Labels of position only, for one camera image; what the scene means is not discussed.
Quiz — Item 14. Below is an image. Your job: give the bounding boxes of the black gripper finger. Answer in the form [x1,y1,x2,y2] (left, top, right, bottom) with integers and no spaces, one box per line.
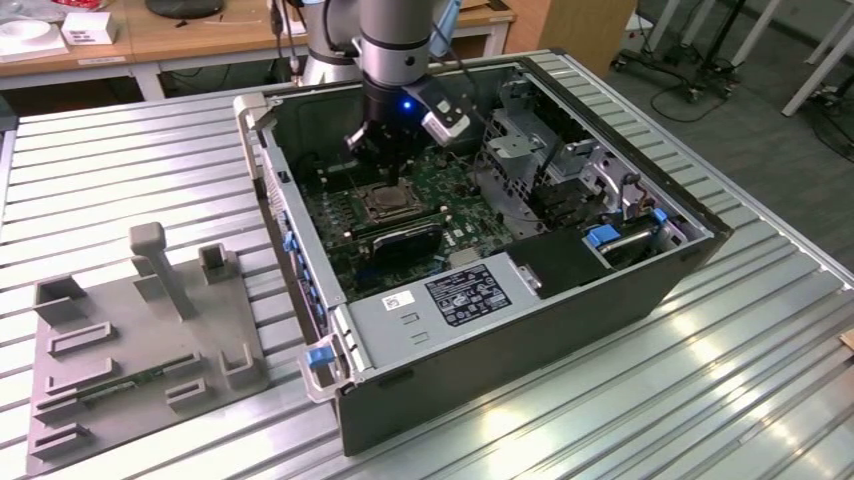
[341,123,402,195]
[391,130,430,195]

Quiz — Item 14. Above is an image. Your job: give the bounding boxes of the silver CPU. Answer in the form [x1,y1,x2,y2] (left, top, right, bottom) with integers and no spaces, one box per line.
[370,188,410,211]

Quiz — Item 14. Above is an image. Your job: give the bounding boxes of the metal socket cover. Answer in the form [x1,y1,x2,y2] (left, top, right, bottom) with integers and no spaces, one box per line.
[360,181,420,221]

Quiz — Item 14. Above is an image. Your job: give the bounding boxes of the CPU socket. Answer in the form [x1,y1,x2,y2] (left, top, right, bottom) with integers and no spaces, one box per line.
[356,179,423,224]

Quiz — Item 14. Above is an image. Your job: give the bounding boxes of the green motherboard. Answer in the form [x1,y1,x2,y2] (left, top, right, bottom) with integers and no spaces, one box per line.
[296,149,528,296]

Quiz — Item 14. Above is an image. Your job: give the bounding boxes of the silver drive cage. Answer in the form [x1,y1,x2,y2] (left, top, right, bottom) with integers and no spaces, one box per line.
[476,74,602,231]

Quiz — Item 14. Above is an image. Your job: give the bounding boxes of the black fan shroud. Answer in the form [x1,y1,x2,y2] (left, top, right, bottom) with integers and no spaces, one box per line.
[370,224,442,274]

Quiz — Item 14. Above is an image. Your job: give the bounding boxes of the black plastic shroud box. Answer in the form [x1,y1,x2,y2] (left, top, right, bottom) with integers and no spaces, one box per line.
[504,227,619,301]

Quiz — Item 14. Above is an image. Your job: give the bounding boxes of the wooden desk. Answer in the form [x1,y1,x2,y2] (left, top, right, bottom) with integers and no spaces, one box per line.
[0,0,519,94]

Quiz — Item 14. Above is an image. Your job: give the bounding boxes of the wooden cabinet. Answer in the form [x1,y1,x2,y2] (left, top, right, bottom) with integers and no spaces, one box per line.
[539,0,639,76]

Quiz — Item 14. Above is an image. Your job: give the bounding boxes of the black round base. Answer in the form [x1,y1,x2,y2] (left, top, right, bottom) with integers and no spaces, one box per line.
[144,0,225,19]

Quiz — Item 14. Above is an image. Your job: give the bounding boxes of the silver power supply unit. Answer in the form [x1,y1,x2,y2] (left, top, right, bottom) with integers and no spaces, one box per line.
[331,249,542,386]

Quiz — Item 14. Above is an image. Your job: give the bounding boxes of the white cardboard box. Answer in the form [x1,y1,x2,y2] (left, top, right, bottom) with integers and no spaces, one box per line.
[60,12,120,46]

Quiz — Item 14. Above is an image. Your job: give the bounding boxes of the black wheeled stand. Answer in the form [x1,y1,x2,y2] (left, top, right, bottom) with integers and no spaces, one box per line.
[612,0,742,104]

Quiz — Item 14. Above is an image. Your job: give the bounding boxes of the open dark grey PC case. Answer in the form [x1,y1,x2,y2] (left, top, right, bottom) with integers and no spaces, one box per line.
[231,48,735,457]

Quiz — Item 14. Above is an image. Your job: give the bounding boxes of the grey parts rack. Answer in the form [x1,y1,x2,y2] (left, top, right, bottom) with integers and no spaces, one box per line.
[24,222,272,476]

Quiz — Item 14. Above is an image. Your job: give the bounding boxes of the white bowl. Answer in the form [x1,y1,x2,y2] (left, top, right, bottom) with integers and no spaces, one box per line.
[0,18,68,56]

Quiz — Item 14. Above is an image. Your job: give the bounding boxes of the green RAM stick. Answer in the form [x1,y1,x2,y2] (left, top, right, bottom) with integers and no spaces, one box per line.
[76,367,168,404]

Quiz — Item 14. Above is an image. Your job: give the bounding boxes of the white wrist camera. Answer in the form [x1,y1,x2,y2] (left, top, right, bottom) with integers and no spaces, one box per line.
[403,82,472,147]

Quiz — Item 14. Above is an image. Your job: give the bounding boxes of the black cable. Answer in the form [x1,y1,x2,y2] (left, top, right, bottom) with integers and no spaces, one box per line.
[536,132,559,179]

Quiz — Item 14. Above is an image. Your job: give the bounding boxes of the blue disk carrier handle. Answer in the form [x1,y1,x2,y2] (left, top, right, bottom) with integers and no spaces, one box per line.
[584,224,623,252]

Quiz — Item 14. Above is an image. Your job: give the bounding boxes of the silver drive latch bracket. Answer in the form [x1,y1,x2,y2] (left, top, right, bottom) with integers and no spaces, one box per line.
[599,149,659,221]

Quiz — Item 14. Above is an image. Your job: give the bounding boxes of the white desk frame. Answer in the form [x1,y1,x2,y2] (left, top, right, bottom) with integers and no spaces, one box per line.
[779,0,854,119]

